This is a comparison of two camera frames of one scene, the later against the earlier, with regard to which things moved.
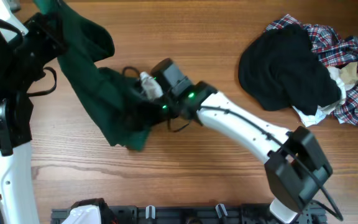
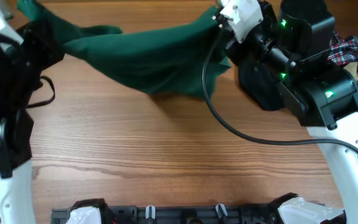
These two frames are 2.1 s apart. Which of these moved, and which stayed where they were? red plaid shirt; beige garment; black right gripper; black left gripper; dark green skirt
Moved: dark green skirt; black right gripper
Stayed: black left gripper; red plaid shirt; beige garment
